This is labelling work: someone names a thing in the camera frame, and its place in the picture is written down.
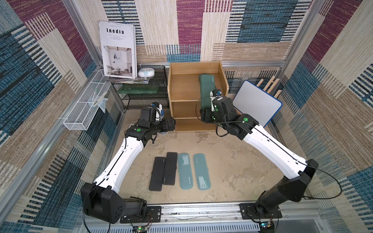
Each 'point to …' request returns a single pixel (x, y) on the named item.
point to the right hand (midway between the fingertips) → (206, 109)
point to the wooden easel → (268, 84)
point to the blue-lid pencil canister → (162, 114)
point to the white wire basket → (82, 113)
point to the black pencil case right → (171, 165)
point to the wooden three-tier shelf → (184, 94)
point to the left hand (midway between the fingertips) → (167, 121)
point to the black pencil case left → (157, 174)
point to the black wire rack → (153, 94)
